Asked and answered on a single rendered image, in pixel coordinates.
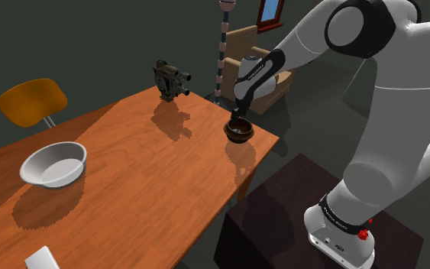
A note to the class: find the tan armchair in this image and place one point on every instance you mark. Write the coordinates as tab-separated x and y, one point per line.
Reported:
242	48

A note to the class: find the old olive film camera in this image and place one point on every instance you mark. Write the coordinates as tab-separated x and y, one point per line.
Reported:
169	82

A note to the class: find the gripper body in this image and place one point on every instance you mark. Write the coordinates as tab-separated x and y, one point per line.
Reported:
236	114

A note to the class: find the orange chair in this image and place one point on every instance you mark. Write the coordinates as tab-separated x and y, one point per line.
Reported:
32	101

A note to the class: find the wooden table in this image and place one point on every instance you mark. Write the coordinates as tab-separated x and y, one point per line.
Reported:
132	167

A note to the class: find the white flat box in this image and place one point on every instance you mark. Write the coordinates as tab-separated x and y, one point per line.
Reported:
42	259

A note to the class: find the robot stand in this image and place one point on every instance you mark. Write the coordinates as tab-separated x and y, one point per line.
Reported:
274	223

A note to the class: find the white bowl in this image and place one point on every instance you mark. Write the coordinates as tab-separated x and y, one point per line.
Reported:
56	165

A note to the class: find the beaded floor lamp pole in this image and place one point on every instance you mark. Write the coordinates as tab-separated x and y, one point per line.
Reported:
221	48

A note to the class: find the dark brown wooden bowl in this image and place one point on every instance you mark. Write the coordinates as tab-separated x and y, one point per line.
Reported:
239	130

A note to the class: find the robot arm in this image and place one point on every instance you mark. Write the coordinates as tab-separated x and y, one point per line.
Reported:
397	111

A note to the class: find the red framed window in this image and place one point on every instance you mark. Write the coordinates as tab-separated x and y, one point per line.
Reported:
270	13

